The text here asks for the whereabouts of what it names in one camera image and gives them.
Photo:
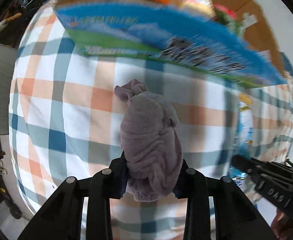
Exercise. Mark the yellow tissue pack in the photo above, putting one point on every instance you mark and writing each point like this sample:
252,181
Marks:
203,7

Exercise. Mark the green snack bag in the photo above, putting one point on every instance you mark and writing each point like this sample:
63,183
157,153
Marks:
233,25

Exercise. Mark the blue printed cardboard box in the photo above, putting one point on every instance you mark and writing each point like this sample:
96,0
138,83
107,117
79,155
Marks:
145,29

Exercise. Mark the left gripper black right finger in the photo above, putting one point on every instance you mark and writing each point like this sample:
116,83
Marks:
219,206

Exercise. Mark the plaid checkered tablecloth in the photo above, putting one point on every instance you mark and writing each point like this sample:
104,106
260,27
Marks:
64,120

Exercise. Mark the purple towel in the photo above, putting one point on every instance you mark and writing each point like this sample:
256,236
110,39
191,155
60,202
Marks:
149,141

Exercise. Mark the blue white long packet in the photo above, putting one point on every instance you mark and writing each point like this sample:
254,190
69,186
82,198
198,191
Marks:
243,137

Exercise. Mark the red snack bag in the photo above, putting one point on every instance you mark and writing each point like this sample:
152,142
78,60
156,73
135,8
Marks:
225,10

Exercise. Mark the person's right hand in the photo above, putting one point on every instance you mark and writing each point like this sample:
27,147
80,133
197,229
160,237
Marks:
280,226

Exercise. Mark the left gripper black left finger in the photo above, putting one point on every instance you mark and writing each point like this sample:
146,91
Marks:
80,208

